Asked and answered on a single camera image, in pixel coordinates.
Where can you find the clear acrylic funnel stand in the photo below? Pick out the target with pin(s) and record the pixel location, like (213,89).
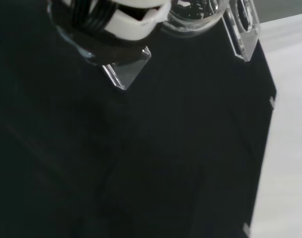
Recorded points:
(131,72)

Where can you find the black table cloth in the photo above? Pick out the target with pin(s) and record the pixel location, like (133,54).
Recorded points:
(141,153)

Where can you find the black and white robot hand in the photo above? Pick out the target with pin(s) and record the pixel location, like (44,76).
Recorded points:
(131,24)

